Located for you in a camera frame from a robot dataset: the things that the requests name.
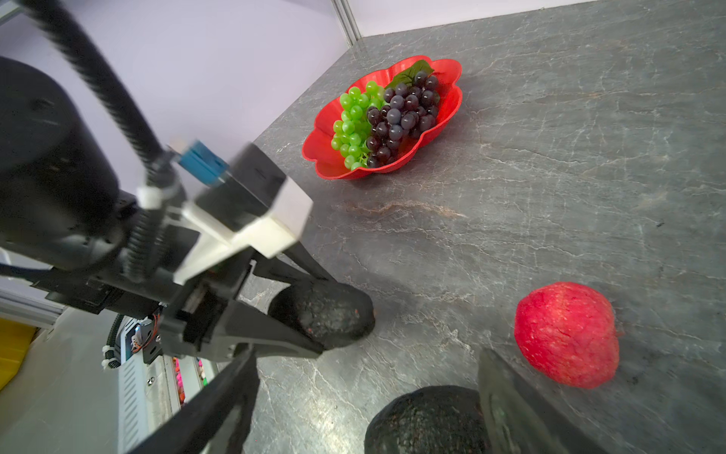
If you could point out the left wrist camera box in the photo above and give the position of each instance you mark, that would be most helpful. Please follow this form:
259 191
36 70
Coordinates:
254 204

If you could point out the purple fake grape bunch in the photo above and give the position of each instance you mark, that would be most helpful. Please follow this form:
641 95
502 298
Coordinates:
410 108

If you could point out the green fake grape bunch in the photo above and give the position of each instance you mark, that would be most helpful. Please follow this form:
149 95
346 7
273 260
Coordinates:
353 128

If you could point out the dark fake avocado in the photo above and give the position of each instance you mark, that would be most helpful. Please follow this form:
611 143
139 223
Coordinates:
431 420
332 314

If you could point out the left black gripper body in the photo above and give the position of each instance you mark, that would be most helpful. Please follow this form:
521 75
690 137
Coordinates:
193 315

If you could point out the red fake fruit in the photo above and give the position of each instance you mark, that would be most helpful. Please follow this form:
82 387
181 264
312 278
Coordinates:
567 331

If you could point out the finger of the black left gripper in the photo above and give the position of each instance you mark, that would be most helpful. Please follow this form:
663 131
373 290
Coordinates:
267 336
301 257

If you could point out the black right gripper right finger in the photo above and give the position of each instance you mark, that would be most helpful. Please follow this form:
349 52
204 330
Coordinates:
518 418

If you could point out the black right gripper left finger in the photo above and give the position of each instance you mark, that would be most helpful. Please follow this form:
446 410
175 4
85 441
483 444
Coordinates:
218 419

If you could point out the aluminium corner frame post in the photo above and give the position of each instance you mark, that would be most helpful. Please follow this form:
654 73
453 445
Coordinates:
347 21

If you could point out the red flower-shaped fruit bowl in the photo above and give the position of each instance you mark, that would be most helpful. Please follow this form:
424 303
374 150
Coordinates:
329 164

